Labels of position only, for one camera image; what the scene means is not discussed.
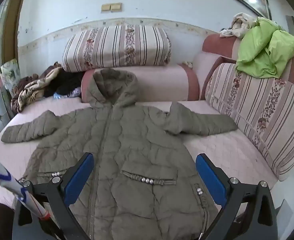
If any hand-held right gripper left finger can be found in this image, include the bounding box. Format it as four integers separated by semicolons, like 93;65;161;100
15;152;95;240

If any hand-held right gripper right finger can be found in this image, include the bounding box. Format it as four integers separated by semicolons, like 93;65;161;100
196;153;278;240

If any olive hooded puffer jacket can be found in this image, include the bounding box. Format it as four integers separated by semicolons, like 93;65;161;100
1;68;238;240

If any white blue patterned tube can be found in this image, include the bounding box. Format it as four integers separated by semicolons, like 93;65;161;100
0;149;50;220

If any blue plastic bag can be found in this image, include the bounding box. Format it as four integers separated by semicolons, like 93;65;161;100
53;87;81;99

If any striped floral cushion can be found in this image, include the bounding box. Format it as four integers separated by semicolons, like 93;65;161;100
205;62;294;182
62;25;172;72

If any black clothing pile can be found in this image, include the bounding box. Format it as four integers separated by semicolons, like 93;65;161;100
43;67;86;98

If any brown floral blanket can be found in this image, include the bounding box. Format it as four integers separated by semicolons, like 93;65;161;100
11;62;63;113

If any pink quilted sofa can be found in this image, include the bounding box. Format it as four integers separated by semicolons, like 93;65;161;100
0;32;294;230

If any floral pillow at left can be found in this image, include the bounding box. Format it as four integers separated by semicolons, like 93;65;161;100
0;59;21;98

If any lime green jacket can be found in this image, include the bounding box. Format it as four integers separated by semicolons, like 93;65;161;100
235;17;294;79

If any cream crumpled cloth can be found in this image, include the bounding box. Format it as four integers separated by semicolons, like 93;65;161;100
220;12;258;39

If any brass light switch plate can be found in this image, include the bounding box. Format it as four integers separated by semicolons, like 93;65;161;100
101;2;122;12

